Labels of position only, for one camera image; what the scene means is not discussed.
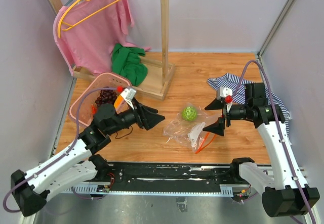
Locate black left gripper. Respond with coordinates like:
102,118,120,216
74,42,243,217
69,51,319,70
107,97,166,135

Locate green fake round fruit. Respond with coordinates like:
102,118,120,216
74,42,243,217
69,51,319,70
182,106,198,121

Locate orange yellow fake mango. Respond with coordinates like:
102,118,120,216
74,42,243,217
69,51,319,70
113,95,125,111

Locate clear zip top bag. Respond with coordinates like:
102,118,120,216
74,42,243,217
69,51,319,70
163,103,219,154

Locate dark purple fake grapes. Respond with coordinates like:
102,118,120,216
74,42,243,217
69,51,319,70
95,90,117,108

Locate fake watermelon slice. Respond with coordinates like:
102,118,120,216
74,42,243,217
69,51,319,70
91,104,98,115

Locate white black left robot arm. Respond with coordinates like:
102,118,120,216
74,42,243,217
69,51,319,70
11,99,165,216

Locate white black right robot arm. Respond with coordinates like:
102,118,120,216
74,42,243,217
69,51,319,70
203,83,320,217

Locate blue white striped cloth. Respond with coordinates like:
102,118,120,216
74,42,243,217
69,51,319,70
207,73,291,137

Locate wooden clothes rack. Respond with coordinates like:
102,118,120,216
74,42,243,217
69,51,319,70
48,0,175,100

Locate green cloth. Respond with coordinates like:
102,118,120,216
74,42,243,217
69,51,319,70
111,43,148,86

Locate pink plastic basket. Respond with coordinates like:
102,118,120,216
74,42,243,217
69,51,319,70
68,72,131,128

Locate pink shirt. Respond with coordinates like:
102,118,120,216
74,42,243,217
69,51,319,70
53,6,135,75

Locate yellow clothes hanger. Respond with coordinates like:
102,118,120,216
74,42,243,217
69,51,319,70
56,0,134,38

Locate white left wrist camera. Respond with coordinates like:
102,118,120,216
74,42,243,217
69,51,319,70
120,87,137,109

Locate aluminium frame post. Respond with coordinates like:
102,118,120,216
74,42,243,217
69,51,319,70
256,0,296,58

